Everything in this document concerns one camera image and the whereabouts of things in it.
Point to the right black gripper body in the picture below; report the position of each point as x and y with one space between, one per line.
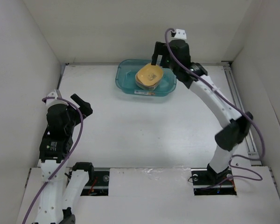
173 67

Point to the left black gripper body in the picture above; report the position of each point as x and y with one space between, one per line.
75 119

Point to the yellow plate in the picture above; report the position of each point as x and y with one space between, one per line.
149 75

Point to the beige plate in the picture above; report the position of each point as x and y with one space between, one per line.
147 88

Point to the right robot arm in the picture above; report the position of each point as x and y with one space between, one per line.
194 76

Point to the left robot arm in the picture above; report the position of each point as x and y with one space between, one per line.
59 192

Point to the teal plastic bin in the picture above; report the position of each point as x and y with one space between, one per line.
125 79

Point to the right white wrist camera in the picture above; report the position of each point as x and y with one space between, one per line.
179 34

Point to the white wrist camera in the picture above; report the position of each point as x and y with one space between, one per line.
179 34
52 98

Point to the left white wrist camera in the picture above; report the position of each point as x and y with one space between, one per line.
52 98

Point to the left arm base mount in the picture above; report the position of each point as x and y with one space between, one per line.
99 186

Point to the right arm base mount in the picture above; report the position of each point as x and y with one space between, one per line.
204 186

